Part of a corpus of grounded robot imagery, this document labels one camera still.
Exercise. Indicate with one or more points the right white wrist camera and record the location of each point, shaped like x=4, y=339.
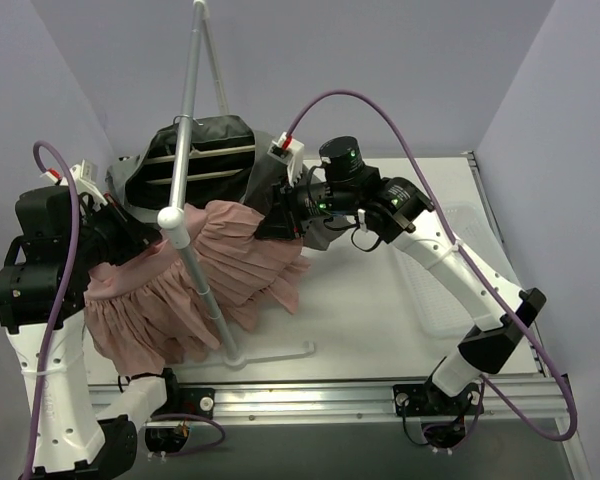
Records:
x=290, y=152

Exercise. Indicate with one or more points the aluminium mounting rail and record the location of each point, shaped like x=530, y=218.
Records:
x=241, y=401

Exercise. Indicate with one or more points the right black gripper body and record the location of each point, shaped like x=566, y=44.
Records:
x=282, y=211

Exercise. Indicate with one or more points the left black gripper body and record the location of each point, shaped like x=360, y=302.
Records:
x=125, y=223

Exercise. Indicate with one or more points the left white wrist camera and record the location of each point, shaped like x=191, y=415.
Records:
x=84, y=176

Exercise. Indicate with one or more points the grey pleated skirt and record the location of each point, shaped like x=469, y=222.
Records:
x=251, y=187

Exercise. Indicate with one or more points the wooden multi-bar hanger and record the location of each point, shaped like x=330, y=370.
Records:
x=203, y=165

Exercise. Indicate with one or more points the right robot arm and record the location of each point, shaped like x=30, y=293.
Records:
x=354, y=197

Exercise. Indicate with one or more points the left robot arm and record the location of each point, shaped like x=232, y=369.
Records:
x=42, y=282

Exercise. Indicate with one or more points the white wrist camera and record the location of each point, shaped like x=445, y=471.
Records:
x=84, y=176
x=290, y=152

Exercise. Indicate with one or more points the white plastic basket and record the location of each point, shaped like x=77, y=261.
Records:
x=448, y=297

